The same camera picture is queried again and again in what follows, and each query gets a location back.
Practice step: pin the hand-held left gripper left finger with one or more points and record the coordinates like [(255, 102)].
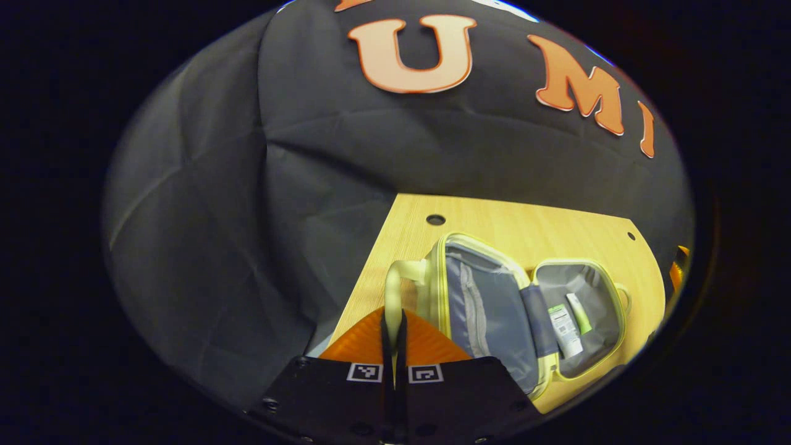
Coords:
[(334, 402)]

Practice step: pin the white tube with green cap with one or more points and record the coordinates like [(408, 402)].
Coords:
[(584, 318)]

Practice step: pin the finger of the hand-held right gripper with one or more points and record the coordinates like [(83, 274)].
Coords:
[(680, 269)]

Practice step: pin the pale yellow suitcase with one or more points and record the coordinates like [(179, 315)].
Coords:
[(488, 309)]

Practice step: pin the green and yellow tube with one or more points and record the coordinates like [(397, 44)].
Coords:
[(565, 334)]

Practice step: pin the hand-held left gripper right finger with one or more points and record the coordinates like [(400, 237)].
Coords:
[(457, 402)]

